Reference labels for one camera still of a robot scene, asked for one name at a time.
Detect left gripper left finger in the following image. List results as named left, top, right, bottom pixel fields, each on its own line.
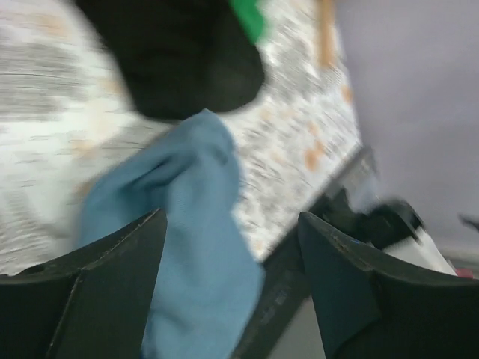
left=1, top=210, right=167, bottom=359

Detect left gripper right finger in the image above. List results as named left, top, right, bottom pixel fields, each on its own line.
left=298, top=212, right=478, bottom=358

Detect blue tank top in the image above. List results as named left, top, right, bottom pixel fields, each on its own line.
left=79, top=110, right=264, bottom=359

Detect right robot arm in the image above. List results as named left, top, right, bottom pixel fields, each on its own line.
left=320, top=188, right=478, bottom=279

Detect black tank top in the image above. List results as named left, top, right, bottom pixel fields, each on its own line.
left=75, top=0, right=266, bottom=120

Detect green tank top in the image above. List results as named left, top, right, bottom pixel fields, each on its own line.
left=229, top=0, right=266, bottom=44

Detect floral tablecloth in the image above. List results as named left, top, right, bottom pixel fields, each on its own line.
left=1, top=1, right=361, bottom=274

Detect wooden clothes rack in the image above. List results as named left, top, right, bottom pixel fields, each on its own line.
left=318, top=0, right=337, bottom=69

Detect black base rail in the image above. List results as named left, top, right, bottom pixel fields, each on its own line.
left=231, top=147, right=376, bottom=358

